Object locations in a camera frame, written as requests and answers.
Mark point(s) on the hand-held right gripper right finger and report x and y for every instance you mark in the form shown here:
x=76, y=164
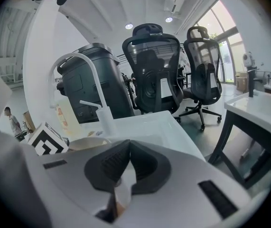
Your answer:
x=178, y=189

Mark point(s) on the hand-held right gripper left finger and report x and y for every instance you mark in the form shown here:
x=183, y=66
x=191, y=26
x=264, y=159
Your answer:
x=78, y=189

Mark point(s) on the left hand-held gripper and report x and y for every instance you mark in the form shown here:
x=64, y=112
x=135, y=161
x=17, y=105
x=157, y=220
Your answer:
x=45, y=146

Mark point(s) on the yellow shield sticker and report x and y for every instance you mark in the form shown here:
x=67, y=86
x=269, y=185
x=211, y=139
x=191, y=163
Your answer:
x=91, y=134

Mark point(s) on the grey shield sticker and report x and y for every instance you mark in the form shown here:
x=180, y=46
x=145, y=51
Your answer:
x=99, y=133

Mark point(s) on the white curved faucet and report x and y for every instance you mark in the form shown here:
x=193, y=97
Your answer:
x=106, y=120

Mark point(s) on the black washbasin stand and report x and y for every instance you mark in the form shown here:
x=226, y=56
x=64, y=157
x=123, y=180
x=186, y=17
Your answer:
x=220, y=136

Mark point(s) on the white sink basin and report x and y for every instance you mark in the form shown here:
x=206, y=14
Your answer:
x=149, y=127

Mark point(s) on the black mesh office chair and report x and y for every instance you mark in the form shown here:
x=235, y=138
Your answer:
x=152, y=79
x=204, y=79

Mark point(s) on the white square washbasin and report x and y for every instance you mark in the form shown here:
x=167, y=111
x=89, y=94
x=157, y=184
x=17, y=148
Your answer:
x=263, y=108

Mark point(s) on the cardboard box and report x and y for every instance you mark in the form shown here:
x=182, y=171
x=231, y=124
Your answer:
x=241, y=82

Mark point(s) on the black faucet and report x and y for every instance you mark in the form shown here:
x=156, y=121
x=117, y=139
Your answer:
x=251, y=84

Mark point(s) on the round ceiling light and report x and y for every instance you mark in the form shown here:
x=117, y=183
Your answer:
x=169, y=19
x=129, y=26

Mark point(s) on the white ceiling air conditioner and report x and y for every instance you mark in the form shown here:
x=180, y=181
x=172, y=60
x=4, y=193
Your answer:
x=175, y=1

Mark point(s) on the small white camera device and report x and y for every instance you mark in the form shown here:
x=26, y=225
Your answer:
x=248, y=59

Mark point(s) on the glass window wall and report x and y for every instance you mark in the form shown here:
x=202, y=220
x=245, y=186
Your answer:
x=220, y=20

